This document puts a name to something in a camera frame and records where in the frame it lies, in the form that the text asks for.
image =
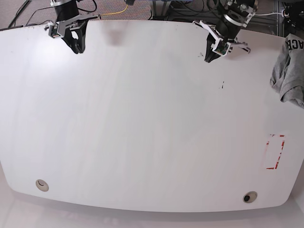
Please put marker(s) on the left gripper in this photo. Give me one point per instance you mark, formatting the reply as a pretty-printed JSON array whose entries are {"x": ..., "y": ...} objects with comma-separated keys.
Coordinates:
[{"x": 227, "y": 29}]

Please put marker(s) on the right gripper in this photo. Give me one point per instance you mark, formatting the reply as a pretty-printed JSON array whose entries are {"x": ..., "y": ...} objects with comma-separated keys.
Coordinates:
[{"x": 78, "y": 24}]

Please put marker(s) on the grey Hugging Face t-shirt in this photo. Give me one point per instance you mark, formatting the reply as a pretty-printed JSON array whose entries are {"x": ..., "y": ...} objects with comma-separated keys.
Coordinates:
[{"x": 287, "y": 77}]

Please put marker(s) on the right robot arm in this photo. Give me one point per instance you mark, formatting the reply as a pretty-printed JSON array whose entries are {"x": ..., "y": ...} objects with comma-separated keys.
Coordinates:
[{"x": 66, "y": 9}]

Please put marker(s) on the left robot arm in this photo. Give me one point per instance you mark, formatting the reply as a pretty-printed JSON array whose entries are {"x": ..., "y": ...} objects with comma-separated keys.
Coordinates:
[{"x": 242, "y": 7}]

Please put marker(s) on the red tape rectangle marking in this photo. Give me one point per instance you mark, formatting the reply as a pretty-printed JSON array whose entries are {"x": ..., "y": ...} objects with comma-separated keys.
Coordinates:
[{"x": 273, "y": 151}]

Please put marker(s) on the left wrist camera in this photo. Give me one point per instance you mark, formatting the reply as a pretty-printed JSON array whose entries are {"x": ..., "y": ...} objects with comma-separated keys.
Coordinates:
[{"x": 221, "y": 47}]

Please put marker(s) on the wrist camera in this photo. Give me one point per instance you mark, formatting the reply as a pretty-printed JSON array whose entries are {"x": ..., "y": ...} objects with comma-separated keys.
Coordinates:
[
  {"x": 221, "y": 47},
  {"x": 52, "y": 31}
]

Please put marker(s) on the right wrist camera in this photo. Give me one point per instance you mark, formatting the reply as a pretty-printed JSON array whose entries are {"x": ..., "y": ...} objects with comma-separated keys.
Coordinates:
[{"x": 52, "y": 31}]

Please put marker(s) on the aluminium frame rail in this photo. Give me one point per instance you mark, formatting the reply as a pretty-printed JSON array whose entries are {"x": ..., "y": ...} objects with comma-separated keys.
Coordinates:
[{"x": 267, "y": 19}]

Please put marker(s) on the right table cable grommet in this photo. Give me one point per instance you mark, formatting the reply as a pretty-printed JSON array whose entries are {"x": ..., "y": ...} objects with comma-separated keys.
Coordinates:
[{"x": 250, "y": 197}]

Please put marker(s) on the table cable grommet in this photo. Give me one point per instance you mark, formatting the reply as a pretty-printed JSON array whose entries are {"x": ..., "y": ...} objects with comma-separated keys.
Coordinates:
[
  {"x": 250, "y": 197},
  {"x": 42, "y": 185}
]

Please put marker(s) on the left table cable grommet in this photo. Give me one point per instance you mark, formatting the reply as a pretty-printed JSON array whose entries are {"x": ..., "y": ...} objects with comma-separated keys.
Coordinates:
[{"x": 42, "y": 185}]

